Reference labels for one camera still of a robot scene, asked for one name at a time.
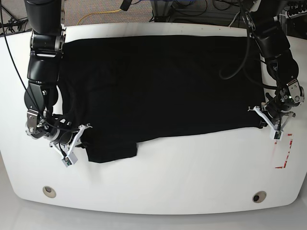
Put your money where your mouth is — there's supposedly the table cable grommet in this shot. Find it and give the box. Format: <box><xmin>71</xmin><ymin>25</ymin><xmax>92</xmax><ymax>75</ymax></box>
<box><xmin>252</xmin><ymin>191</ymin><xmax>267</xmax><ymax>203</ymax></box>
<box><xmin>42</xmin><ymin>186</ymin><xmax>56</xmax><ymax>198</ymax></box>

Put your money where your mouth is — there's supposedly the black T-shirt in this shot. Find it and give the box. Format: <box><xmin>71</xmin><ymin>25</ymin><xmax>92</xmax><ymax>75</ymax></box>
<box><xmin>58</xmin><ymin>35</ymin><xmax>265</xmax><ymax>163</ymax></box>

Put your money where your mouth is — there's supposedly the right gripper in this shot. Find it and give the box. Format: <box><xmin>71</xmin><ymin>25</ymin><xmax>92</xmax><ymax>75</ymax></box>
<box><xmin>49</xmin><ymin>124</ymin><xmax>92</xmax><ymax>156</ymax></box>

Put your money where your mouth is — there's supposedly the left table cable grommet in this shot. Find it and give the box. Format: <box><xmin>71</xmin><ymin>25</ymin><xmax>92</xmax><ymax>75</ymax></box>
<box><xmin>42</xmin><ymin>186</ymin><xmax>56</xmax><ymax>198</ymax></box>

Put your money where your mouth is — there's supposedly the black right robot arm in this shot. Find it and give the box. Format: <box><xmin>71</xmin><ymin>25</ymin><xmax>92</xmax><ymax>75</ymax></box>
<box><xmin>24</xmin><ymin>0</ymin><xmax>89</xmax><ymax>158</ymax></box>

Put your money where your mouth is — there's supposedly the yellow cable on floor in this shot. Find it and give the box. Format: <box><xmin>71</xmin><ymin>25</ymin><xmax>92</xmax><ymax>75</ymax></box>
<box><xmin>76</xmin><ymin>8</ymin><xmax>122</xmax><ymax>26</ymax></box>

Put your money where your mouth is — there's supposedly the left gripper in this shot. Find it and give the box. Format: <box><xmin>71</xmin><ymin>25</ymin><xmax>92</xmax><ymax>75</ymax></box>
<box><xmin>259</xmin><ymin>101</ymin><xmax>295</xmax><ymax>128</ymax></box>

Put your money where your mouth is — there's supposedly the right table cable grommet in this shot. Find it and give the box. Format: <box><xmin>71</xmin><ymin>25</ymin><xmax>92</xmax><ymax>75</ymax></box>
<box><xmin>252</xmin><ymin>191</ymin><xmax>267</xmax><ymax>203</ymax></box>

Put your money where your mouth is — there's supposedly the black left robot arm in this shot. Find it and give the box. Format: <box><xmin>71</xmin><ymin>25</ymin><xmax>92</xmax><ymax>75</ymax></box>
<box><xmin>219</xmin><ymin>0</ymin><xmax>305</xmax><ymax>132</ymax></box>

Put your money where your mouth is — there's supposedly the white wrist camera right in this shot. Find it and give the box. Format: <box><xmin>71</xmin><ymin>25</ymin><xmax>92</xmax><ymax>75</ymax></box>
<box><xmin>49</xmin><ymin>124</ymin><xmax>92</xmax><ymax>167</ymax></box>

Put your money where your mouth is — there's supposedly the white power strip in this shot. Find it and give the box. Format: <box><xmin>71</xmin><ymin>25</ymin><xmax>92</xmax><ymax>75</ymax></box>
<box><xmin>285</xmin><ymin>4</ymin><xmax>307</xmax><ymax>19</ymax></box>

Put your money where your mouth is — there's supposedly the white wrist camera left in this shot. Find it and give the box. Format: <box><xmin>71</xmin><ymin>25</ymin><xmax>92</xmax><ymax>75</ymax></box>
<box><xmin>248</xmin><ymin>106</ymin><xmax>288</xmax><ymax>140</ymax></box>

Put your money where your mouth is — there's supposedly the red tape rectangle marking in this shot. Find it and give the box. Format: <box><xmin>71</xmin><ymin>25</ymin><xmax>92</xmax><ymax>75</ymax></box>
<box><xmin>272</xmin><ymin>133</ymin><xmax>294</xmax><ymax>169</ymax></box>

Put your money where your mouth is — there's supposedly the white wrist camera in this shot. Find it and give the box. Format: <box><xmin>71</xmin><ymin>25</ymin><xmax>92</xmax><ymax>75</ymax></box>
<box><xmin>248</xmin><ymin>106</ymin><xmax>288</xmax><ymax>140</ymax></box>
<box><xmin>49</xmin><ymin>124</ymin><xmax>92</xmax><ymax>167</ymax></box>

